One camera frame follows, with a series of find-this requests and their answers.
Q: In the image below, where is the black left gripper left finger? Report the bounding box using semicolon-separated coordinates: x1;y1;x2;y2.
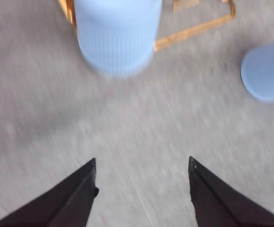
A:
0;158;99;227

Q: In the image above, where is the blue ribbed cup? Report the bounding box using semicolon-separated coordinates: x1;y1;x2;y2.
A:
241;40;274;100
74;0;162;78

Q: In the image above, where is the gold wire cup rack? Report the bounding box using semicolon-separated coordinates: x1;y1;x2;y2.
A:
58;0;236;51

